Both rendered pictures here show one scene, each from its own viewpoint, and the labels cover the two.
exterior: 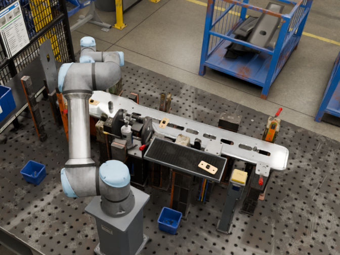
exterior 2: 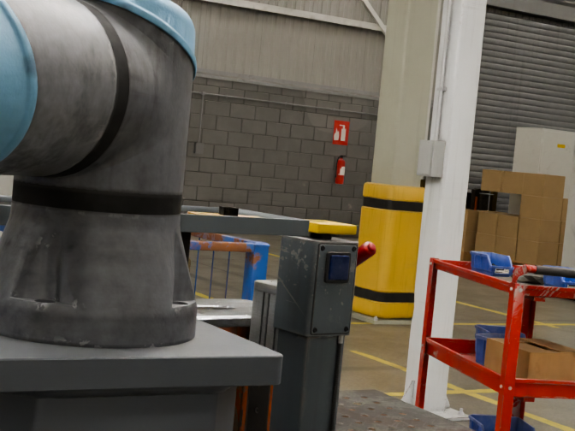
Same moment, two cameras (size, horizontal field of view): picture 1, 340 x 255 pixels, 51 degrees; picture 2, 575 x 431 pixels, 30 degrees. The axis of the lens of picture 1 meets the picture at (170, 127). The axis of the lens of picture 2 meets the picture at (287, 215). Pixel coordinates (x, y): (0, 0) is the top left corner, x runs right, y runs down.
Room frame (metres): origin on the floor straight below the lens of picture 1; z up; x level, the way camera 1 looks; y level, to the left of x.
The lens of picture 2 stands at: (0.35, 0.76, 1.23)
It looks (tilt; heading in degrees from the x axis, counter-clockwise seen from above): 3 degrees down; 303
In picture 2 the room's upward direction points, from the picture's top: 5 degrees clockwise
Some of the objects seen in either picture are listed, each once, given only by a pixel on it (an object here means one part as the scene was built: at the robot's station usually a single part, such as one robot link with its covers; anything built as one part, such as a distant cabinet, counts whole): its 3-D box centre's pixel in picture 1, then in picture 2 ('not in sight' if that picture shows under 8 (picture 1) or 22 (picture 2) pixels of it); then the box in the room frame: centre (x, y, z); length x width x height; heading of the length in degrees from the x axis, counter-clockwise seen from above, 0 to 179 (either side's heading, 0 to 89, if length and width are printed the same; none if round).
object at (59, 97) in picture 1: (65, 119); not in sight; (1.51, 0.62, 0.95); 0.03 x 0.01 x 0.50; 72
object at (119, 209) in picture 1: (117, 196); (92, 256); (0.87, 0.21, 1.15); 0.15 x 0.15 x 0.10
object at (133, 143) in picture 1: (133, 149); not in sight; (1.32, 0.19, 0.94); 0.18 x 0.13 x 0.49; 72
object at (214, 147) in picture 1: (208, 171); not in sight; (1.22, -0.23, 0.90); 0.13 x 0.10 x 0.41; 162
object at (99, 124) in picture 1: (104, 144); not in sight; (1.39, 0.37, 0.88); 0.11 x 0.09 x 0.37; 162
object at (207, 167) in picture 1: (208, 166); (228, 212); (1.05, -0.19, 1.17); 0.08 x 0.04 x 0.01; 59
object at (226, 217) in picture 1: (230, 204); (303, 420); (1.01, -0.33, 0.92); 0.08 x 0.08 x 0.44; 72
